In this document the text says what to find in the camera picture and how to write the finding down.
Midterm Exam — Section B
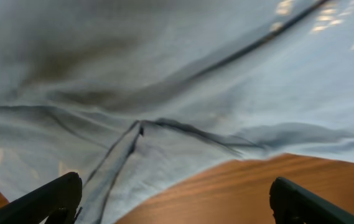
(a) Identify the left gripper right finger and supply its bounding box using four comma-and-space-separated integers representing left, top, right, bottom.
269, 177, 354, 224

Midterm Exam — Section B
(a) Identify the light blue t-shirt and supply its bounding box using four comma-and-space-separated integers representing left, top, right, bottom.
0, 0, 354, 223

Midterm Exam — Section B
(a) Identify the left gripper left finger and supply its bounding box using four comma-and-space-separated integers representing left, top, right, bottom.
0, 172, 82, 224

